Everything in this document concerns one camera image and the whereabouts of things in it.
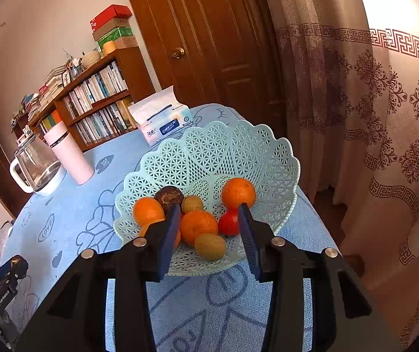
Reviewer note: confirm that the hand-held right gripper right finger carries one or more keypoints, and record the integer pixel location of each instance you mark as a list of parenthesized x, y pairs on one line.
[(248, 238)]

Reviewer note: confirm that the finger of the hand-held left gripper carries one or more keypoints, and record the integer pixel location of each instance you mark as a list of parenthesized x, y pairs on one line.
[(15, 266)]

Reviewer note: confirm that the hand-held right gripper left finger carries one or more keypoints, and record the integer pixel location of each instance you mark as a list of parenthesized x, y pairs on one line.
[(169, 238)]

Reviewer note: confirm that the red cherry tomato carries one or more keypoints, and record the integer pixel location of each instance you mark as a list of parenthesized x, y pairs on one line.
[(228, 223)]

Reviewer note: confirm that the brown longan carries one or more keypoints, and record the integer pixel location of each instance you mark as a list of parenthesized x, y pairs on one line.
[(193, 204), (210, 246)]

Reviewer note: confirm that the dark brown water chestnut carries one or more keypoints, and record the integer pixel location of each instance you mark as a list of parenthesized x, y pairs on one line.
[(167, 196)]

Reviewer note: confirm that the oval orange mandarin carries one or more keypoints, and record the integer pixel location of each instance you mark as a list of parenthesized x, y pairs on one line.
[(238, 192)]

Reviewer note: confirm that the light green lattice basket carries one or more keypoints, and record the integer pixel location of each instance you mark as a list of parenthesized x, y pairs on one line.
[(213, 146)]

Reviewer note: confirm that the white padded object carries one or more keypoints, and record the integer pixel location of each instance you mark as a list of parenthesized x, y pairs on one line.
[(2, 238)]

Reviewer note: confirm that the blue printed tablecloth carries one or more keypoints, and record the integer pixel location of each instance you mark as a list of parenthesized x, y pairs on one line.
[(84, 220)]

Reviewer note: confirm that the white tissue pack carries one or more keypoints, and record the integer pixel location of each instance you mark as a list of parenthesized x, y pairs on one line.
[(165, 128)]

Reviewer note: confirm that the pink thermos bottle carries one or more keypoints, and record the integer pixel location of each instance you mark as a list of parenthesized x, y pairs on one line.
[(72, 154)]

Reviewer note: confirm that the rows of shelved books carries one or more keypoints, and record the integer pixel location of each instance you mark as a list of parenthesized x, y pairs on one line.
[(95, 88)]

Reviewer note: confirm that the wooden bookshelf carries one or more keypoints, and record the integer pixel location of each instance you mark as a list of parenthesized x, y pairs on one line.
[(136, 69)]

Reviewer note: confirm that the patterned curtain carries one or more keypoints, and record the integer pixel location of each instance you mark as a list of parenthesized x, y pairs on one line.
[(378, 117)]

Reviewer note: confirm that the brass door knob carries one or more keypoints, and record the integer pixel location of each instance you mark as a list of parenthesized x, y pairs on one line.
[(177, 52)]

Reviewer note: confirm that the pile of books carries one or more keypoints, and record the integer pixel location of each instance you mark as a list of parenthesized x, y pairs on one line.
[(51, 80)]

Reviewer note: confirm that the woven pot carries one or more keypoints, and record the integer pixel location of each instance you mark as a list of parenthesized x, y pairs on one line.
[(91, 59)]

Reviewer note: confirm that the yellow roll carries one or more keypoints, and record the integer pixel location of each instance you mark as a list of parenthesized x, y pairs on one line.
[(109, 47)]

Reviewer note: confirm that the green box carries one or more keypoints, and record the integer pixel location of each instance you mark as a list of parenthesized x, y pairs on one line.
[(117, 36)]

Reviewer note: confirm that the brown wooden door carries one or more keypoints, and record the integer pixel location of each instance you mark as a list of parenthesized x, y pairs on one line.
[(213, 25)]

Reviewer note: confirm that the brown cardboard box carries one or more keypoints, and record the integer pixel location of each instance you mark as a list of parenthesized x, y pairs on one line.
[(112, 29)]

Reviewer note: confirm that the red box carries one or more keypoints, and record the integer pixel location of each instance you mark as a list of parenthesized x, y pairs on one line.
[(110, 16)]

